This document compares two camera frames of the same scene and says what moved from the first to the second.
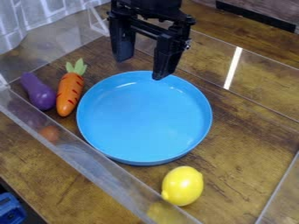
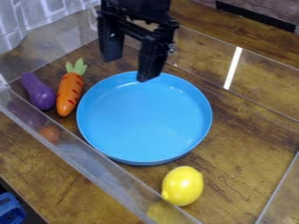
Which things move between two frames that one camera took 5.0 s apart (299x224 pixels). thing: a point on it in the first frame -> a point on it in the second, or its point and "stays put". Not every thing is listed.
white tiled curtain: x=23 y=15 stays put
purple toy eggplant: x=42 y=94 stays put
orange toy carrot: x=70 y=87 stays put
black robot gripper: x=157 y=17 -> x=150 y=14
